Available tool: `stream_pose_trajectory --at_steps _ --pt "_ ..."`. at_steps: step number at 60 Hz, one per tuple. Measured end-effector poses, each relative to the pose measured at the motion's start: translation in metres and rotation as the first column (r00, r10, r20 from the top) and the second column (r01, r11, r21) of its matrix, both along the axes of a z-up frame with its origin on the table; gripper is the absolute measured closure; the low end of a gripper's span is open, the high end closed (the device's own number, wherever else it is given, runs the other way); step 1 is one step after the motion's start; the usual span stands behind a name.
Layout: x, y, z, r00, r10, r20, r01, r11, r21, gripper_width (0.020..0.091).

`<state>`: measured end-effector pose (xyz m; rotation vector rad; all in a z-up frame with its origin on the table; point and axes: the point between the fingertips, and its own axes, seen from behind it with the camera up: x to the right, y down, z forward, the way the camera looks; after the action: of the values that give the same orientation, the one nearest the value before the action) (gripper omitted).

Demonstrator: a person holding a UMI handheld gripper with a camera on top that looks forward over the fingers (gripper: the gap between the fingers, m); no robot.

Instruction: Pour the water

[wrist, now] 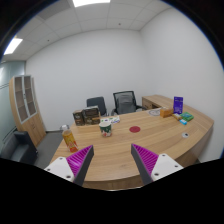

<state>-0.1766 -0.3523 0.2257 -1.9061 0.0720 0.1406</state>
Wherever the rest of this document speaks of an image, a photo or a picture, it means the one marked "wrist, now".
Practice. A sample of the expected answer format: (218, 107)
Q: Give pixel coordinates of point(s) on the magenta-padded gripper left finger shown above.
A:
(76, 162)

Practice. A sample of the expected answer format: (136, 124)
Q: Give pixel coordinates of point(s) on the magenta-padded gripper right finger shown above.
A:
(150, 163)

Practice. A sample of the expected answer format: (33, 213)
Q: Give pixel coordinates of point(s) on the orange drink bottle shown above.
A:
(70, 139)

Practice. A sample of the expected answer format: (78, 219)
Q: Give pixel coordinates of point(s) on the flat round red coaster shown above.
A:
(134, 129)

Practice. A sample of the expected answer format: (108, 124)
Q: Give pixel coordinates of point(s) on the white printed mug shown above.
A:
(105, 128)

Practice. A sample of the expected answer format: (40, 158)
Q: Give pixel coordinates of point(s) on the small dark brown box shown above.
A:
(78, 117)

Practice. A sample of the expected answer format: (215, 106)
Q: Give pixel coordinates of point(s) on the round white desk grommet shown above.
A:
(185, 135)

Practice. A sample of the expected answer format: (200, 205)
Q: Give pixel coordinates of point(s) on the large dark brown box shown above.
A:
(91, 115)

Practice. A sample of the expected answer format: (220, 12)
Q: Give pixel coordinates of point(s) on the round white patterned plate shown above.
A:
(154, 112)

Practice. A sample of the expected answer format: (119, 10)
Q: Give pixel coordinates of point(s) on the small blue yellow box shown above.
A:
(179, 119)

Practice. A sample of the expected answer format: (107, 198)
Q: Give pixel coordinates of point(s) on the white printed flat packet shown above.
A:
(110, 119)

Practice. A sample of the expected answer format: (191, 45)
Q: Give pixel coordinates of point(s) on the green flat box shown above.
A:
(186, 116)

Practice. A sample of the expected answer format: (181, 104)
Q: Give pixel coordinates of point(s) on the black armchair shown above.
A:
(18, 147)

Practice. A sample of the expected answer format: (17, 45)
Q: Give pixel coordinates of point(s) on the dark blue office chair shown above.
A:
(97, 104)

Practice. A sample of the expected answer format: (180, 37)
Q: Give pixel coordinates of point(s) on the wooden side desk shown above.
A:
(154, 101)

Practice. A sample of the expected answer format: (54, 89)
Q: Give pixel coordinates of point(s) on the purple upright box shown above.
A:
(178, 104)

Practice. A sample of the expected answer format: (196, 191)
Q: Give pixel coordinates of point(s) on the black mesh office chair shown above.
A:
(125, 102)

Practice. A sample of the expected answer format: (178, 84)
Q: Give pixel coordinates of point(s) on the wooden shelf cabinet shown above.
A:
(26, 106)

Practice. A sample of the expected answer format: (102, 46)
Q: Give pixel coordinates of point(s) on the rectangular ceiling light panel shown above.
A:
(13, 45)
(90, 2)

